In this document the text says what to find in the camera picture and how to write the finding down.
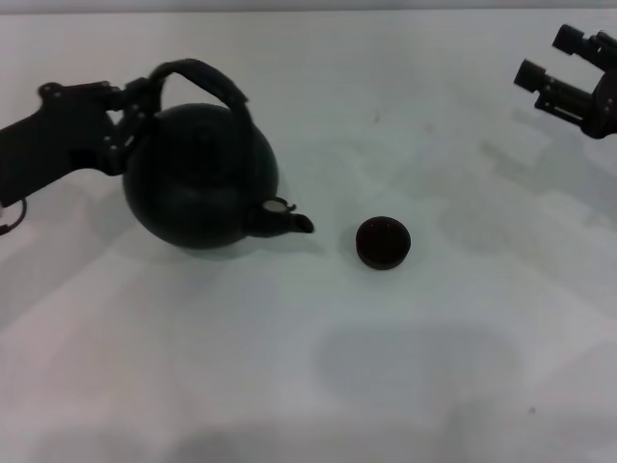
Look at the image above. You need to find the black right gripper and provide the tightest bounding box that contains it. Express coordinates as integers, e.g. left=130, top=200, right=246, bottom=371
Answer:
left=514, top=23, right=617, bottom=141

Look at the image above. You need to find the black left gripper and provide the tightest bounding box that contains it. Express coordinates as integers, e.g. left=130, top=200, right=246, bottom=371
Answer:
left=0, top=75, right=161, bottom=204

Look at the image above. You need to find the black round teapot with handle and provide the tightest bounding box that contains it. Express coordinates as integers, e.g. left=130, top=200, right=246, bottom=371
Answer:
left=121, top=58, right=315, bottom=251

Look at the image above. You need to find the small dark brown teacup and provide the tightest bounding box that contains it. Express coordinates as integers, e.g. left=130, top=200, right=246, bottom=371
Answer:
left=355, top=216, right=413, bottom=271

